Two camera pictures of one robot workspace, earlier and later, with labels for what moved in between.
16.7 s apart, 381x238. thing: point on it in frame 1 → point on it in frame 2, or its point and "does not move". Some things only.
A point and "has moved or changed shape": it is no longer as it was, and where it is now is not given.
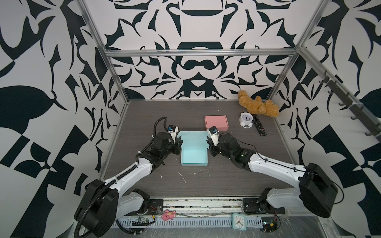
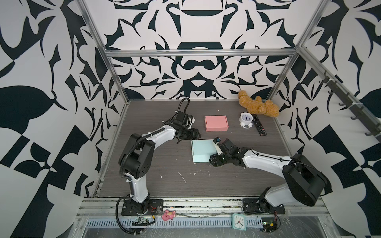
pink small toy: (168, 215) does not move
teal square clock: (239, 221) does not move
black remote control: (261, 130) does not move
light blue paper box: (194, 147) has moved or changed shape
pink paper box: (221, 122) does not move
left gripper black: (177, 146) → (193, 134)
